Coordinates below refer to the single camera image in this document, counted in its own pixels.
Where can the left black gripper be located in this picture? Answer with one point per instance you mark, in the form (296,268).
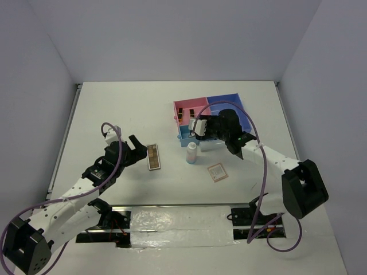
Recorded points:
(133,153)

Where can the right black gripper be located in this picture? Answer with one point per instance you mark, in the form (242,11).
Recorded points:
(211,118)

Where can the long brown eyeshadow palette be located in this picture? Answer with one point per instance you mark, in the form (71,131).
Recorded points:
(153,157)

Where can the pink compact label up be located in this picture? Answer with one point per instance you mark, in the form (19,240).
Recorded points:
(217,172)

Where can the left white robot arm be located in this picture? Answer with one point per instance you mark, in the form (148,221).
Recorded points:
(29,243)

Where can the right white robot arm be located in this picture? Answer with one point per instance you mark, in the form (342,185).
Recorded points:
(302,189)

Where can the lying white spray bottle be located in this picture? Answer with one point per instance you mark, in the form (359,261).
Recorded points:
(210,145)

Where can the upright white pastel bottle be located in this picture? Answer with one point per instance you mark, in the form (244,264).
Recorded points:
(191,153)

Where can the pink blue purple organizer tray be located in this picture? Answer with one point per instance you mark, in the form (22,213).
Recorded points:
(198,104)

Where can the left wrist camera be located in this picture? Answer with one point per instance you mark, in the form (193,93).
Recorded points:
(113,135)

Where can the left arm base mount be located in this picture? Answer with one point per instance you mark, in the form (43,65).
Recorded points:
(114,229)

